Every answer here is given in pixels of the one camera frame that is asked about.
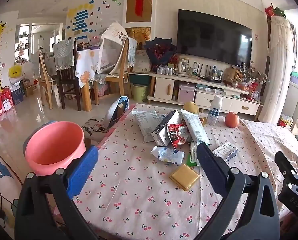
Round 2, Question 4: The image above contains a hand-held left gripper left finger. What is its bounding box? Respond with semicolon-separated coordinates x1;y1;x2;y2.
15;146;100;240

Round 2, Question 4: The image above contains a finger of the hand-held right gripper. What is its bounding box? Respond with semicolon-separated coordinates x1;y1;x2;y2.
274;151;298;214

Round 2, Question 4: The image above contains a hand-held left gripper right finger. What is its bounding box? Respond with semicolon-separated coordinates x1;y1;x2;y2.
196;142;281;240

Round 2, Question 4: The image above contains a green packet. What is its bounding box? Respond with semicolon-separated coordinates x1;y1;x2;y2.
186;142;202;167

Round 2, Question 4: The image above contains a pink plastic bin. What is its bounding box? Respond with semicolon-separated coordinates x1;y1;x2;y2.
25;121;87;177

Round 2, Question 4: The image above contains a red snack bag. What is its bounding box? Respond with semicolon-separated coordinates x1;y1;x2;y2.
167;124;192;149

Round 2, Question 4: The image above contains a black and white carton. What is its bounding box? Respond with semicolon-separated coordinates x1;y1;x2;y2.
151;110;182;147

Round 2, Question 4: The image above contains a silver printed packet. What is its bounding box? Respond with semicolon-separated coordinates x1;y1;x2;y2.
132;109;165;143

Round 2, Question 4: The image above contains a white blister packet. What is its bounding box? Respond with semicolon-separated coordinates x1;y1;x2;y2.
212;142;238;161

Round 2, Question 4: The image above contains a crumpled white and blue wrapper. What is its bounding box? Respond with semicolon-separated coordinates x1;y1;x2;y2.
150;146;185;165

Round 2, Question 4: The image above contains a cartoon floor mat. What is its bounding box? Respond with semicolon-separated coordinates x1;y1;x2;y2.
82;117;107;139

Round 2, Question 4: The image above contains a red apple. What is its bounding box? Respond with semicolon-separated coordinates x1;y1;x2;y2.
224;111;240;128

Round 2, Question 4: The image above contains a white plastic bottle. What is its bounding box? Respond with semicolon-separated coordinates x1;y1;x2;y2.
207;95;223;126

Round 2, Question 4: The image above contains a cherry print tablecloth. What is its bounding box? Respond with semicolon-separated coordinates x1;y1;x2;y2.
73;103;298;240

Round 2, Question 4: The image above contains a yellow pear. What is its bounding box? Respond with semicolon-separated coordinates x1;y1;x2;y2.
182;101;199;113

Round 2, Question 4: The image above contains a blue and white chair back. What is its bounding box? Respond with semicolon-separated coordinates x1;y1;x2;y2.
103;95;130;130

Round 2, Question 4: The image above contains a pink storage case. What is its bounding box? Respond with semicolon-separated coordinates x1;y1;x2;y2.
177;84;196;103

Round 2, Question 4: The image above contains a white television cabinet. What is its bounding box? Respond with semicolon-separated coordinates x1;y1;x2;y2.
147;71;263;117

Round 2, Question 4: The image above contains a lace covered air conditioner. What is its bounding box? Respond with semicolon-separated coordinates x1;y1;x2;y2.
259;15;293;124

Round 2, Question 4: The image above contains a dried flower bouquet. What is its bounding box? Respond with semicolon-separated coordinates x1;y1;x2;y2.
241;62;267;85

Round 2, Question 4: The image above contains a light wooden chair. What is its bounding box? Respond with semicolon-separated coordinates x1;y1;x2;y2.
93;39;131;105
38;50;59;110

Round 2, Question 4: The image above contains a dark wooden chair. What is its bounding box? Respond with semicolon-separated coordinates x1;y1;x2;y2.
53;37;82;112

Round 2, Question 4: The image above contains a gold gift basket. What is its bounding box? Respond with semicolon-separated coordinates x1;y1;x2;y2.
224;66;244;87

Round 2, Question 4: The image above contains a light green waste bin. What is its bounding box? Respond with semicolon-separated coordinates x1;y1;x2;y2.
131;83;149;103

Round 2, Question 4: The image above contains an orange print tablecloth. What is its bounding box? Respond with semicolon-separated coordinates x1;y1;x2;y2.
75;49;102;88

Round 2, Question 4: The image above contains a white electric kettle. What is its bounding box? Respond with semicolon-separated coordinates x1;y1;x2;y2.
176;59;189;75

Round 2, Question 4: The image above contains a pack of small bottles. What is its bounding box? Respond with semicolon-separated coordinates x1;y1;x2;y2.
156;65;174;75

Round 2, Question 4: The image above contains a dark green basin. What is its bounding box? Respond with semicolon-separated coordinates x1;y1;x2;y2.
129;74;150;85

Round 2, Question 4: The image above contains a grey lace cloth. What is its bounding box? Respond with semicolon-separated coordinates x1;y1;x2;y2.
53;38;77;70

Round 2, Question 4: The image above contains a yellow bag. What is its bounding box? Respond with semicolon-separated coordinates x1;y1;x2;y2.
8;64;23;78

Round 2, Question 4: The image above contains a white printed bag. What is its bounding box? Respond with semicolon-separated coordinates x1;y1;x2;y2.
133;50;152;73

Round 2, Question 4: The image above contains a white mesh food cover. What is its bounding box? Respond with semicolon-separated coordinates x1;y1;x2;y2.
97;22;129;75

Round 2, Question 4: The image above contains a dark wrapped flower bouquet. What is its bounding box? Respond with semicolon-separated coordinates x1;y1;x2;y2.
144;37;177;72

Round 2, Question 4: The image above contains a light blue lace cloth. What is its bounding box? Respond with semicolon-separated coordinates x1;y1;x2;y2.
127;37;138;67

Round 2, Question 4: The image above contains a black flat television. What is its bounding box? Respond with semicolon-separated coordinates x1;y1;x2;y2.
176;9;253;67

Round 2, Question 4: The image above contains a red and green ornament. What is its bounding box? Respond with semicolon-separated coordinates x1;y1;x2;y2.
264;4;287;19

